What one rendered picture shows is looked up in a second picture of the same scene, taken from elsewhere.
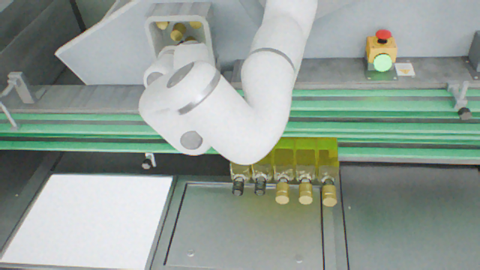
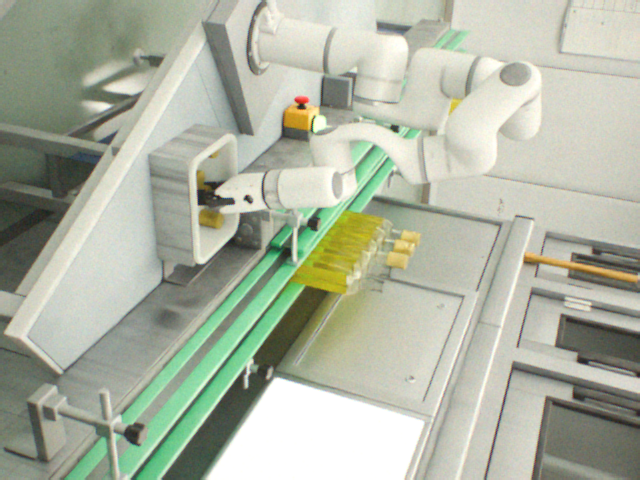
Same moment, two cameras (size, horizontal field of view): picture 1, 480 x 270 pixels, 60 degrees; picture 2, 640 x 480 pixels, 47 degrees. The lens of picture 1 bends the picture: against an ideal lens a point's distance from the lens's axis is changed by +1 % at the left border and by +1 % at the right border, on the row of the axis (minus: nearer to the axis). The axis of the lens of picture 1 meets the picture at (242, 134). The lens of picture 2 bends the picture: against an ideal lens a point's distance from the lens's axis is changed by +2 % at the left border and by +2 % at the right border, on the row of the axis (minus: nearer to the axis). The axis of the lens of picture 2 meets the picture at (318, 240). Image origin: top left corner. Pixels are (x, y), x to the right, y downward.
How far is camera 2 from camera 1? 1.48 m
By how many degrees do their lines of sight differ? 63
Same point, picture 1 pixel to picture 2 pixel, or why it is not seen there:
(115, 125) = (211, 350)
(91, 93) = (103, 364)
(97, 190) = (255, 464)
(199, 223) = (368, 365)
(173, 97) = (536, 84)
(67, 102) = not seen: hidden behind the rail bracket
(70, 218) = not seen: outside the picture
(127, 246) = (382, 433)
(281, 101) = not seen: hidden behind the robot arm
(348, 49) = (274, 133)
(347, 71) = (301, 148)
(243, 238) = (403, 336)
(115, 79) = (100, 325)
